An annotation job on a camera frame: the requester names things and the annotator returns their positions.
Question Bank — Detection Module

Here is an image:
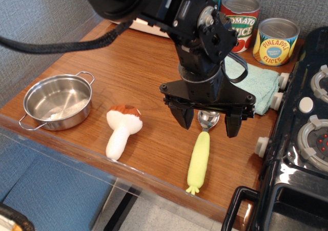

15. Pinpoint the white brown plush mushroom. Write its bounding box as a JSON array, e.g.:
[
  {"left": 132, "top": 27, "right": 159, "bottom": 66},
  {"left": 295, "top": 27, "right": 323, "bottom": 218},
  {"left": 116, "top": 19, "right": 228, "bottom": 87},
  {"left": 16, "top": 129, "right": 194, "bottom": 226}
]
[{"left": 106, "top": 104, "right": 143, "bottom": 160}]

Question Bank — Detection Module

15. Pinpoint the black toy stove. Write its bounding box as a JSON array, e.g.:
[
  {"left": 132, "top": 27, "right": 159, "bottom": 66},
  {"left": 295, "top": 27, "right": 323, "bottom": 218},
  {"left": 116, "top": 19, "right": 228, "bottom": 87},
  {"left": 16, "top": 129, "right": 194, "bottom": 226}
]
[{"left": 222, "top": 27, "right": 327, "bottom": 230}]

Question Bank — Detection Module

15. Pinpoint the tomato sauce can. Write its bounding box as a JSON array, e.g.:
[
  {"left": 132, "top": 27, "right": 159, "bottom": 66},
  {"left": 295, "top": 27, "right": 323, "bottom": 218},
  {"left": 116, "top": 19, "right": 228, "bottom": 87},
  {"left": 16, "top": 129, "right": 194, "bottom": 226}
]
[{"left": 220, "top": 0, "right": 261, "bottom": 53}]

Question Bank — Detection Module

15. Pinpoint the pineapple slices can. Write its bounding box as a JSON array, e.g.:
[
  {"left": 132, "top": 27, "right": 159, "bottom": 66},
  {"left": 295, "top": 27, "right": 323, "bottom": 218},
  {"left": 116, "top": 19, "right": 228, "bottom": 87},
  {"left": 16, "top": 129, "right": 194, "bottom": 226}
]
[{"left": 253, "top": 18, "right": 300, "bottom": 66}]

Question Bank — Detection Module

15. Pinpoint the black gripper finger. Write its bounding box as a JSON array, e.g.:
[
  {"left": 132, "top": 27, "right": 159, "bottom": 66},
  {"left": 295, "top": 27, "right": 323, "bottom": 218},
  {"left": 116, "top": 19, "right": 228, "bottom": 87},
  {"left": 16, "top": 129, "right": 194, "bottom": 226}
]
[
  {"left": 168, "top": 103, "right": 194, "bottom": 130},
  {"left": 225, "top": 113, "right": 242, "bottom": 138}
]

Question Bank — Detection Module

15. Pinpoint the black braided cable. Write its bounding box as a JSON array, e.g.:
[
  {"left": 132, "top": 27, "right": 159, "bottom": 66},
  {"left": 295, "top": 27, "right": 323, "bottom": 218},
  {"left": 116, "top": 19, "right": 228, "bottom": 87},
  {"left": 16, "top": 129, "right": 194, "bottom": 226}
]
[{"left": 0, "top": 19, "right": 134, "bottom": 54}]

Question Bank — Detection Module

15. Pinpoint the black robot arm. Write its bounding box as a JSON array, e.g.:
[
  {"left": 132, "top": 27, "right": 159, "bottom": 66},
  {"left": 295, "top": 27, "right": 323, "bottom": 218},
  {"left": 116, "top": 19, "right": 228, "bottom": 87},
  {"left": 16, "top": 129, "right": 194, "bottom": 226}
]
[{"left": 88, "top": 0, "right": 256, "bottom": 138}]

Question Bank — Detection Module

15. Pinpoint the spoon with yellow-green handle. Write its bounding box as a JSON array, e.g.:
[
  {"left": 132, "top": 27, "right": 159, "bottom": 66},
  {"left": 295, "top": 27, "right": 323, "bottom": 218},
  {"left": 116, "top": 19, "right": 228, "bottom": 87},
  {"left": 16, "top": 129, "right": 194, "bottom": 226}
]
[{"left": 186, "top": 110, "right": 220, "bottom": 195}]

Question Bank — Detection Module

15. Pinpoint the light blue towel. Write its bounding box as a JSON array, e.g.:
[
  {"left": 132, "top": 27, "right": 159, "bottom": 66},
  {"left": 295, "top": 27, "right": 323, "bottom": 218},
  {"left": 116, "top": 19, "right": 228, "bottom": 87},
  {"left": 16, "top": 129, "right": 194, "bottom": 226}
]
[{"left": 234, "top": 64, "right": 279, "bottom": 115}]

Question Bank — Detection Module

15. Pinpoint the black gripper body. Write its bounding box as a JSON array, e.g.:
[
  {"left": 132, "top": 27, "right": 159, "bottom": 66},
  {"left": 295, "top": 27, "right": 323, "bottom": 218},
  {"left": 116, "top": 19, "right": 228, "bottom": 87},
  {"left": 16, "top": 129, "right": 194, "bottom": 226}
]
[{"left": 159, "top": 70, "right": 256, "bottom": 118}]

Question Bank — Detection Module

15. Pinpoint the white box behind arm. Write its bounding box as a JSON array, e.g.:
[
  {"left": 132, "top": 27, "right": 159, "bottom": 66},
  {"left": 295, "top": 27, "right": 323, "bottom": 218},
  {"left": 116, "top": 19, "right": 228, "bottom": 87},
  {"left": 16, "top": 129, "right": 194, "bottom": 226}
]
[{"left": 110, "top": 17, "right": 171, "bottom": 39}]

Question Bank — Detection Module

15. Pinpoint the small steel pot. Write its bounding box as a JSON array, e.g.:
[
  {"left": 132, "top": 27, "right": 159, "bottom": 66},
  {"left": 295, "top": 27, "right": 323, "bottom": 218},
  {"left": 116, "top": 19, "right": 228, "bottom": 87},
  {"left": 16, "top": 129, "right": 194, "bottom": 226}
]
[{"left": 18, "top": 71, "right": 95, "bottom": 131}]

